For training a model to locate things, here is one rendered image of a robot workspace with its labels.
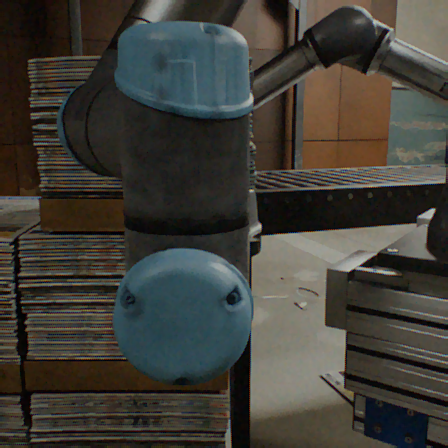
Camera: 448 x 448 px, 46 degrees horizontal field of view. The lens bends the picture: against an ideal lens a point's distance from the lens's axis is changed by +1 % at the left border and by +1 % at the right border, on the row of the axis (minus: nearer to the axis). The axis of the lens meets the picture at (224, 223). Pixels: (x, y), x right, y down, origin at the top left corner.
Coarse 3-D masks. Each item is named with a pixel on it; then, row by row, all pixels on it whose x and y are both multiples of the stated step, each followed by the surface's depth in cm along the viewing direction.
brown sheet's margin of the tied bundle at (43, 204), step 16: (48, 208) 69; (64, 208) 69; (80, 208) 69; (96, 208) 69; (112, 208) 69; (48, 224) 69; (64, 224) 69; (80, 224) 69; (96, 224) 69; (112, 224) 69
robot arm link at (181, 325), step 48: (144, 240) 28; (192, 240) 28; (240, 240) 29; (144, 288) 26; (192, 288) 26; (240, 288) 27; (144, 336) 27; (192, 336) 27; (240, 336) 27; (192, 384) 28
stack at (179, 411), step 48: (0, 240) 70; (48, 240) 70; (96, 240) 70; (0, 288) 71; (48, 288) 71; (96, 288) 71; (0, 336) 73; (48, 336) 72; (96, 336) 72; (0, 432) 76; (48, 432) 76; (96, 432) 76; (144, 432) 76; (192, 432) 76
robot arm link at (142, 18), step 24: (144, 0) 39; (168, 0) 39; (192, 0) 39; (216, 0) 40; (240, 0) 41; (96, 72) 39; (72, 96) 41; (72, 120) 38; (72, 144) 40; (96, 168) 39
